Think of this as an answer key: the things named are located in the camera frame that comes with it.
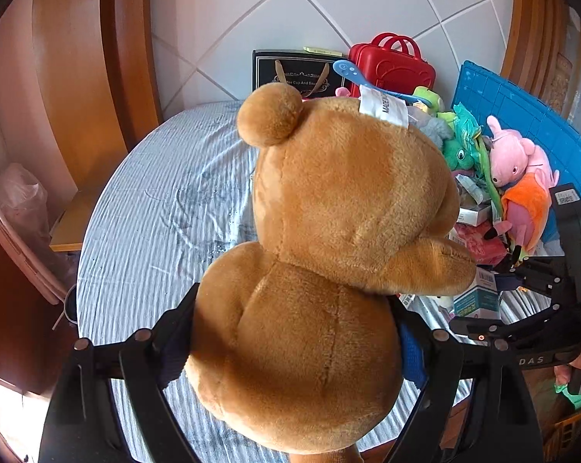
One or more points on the red packet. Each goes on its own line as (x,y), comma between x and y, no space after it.
(478,246)

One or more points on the pink pig plush orange dress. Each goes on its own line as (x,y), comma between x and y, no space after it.
(509,164)

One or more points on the small yellow box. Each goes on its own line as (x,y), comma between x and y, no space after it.
(321,51)

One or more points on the blue plastic toy spoon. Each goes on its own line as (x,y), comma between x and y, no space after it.
(345,68)

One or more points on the silver plastic packet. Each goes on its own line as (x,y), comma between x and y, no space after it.
(471,188)

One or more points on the light green plush toy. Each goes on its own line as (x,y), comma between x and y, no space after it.
(427,99)

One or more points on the red toy suitcase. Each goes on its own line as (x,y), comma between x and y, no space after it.
(391,70)

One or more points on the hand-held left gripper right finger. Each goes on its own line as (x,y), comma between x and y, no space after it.
(413,352)

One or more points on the black gift box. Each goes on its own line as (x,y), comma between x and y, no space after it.
(290,70)

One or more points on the grey plush toy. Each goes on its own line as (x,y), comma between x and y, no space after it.
(435,130)

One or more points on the blue plastic crate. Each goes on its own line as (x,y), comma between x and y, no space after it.
(512,101)

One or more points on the small pink toy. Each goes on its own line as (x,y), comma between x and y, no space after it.
(342,92)

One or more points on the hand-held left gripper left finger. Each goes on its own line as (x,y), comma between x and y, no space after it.
(174,364)

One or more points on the brown teddy bear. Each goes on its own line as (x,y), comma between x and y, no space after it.
(319,202)

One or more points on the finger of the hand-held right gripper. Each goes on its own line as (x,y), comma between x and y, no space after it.
(512,328)
(507,282)

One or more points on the blue white carton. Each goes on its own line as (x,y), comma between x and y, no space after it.
(478,299)

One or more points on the white cardboard box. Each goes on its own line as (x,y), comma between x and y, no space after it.
(473,214)

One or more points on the person's right hand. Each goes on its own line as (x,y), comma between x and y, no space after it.
(567,375)

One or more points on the clear plastic bag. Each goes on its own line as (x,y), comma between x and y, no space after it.
(20,197)

